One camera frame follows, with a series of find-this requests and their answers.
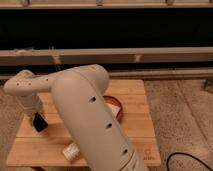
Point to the brown ceramic bowl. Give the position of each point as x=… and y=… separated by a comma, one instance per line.
x=114, y=101

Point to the long grey rail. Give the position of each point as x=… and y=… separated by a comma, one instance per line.
x=104, y=56

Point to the white plastic bottle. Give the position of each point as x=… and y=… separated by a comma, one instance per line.
x=71, y=152

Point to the black eraser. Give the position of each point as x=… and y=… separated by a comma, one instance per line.
x=39, y=123

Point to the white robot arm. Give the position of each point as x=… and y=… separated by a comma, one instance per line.
x=77, y=94

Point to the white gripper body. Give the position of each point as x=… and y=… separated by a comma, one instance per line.
x=31, y=104

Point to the white sponge block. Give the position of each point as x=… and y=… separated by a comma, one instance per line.
x=115, y=109

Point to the wooden table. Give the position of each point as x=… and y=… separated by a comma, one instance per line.
x=32, y=149

